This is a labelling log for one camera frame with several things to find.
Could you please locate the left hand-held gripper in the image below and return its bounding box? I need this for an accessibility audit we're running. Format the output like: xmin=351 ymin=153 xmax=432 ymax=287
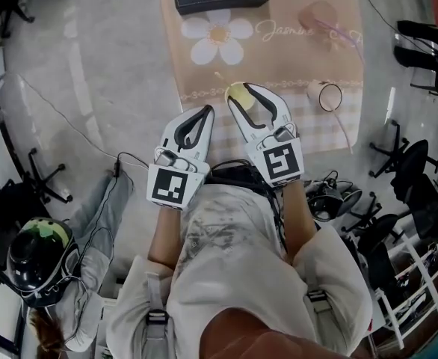
xmin=146 ymin=105 xmax=216 ymax=213

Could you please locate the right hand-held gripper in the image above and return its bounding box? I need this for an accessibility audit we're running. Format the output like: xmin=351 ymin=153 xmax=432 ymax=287
xmin=226 ymin=82 xmax=306 ymax=188

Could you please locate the yellow cup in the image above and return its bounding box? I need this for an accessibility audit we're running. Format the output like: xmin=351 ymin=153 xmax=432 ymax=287
xmin=224 ymin=82 xmax=259 ymax=112

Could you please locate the yellow straw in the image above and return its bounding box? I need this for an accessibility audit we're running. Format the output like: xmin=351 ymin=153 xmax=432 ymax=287
xmin=214 ymin=71 xmax=232 ymax=90

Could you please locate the person's left forearm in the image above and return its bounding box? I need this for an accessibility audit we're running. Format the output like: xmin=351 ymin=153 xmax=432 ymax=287
xmin=147 ymin=203 xmax=191 ymax=272

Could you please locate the person's right forearm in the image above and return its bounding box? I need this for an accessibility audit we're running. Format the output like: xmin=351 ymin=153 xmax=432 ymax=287
xmin=280 ymin=179 xmax=319 ymax=266

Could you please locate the beige cup with black rim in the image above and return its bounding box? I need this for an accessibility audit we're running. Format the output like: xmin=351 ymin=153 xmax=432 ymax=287
xmin=306 ymin=79 xmax=345 ymax=113

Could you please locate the purple straw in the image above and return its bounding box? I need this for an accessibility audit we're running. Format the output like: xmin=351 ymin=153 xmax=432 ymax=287
xmin=313 ymin=16 xmax=366 ymax=66

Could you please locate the pink cup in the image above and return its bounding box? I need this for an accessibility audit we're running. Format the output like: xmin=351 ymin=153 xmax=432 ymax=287
xmin=297 ymin=0 xmax=342 ymax=34

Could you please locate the beige floral tablecloth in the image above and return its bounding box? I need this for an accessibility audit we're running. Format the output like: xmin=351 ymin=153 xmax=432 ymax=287
xmin=155 ymin=0 xmax=366 ymax=153

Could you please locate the black device pile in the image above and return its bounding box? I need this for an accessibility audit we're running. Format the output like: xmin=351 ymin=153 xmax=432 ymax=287
xmin=303 ymin=169 xmax=364 ymax=224

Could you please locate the person's white shirt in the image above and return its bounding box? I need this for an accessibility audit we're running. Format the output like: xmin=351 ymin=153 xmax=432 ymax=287
xmin=105 ymin=182 xmax=374 ymax=359

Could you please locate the white metal rack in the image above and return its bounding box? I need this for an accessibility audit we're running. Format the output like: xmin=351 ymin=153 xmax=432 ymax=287
xmin=374 ymin=213 xmax=438 ymax=348

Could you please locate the black cable with adapter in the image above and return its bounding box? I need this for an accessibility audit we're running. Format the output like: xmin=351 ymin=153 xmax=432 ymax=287
xmin=112 ymin=151 xmax=156 ymax=181

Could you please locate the thin white cable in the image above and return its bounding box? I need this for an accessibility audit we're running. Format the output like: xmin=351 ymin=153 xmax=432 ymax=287
xmin=16 ymin=75 xmax=120 ymax=161

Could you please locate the grey shoulder strap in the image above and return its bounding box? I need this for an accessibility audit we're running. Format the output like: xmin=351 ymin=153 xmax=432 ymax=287
xmin=306 ymin=289 xmax=329 ymax=314
xmin=144 ymin=271 xmax=170 ymax=359

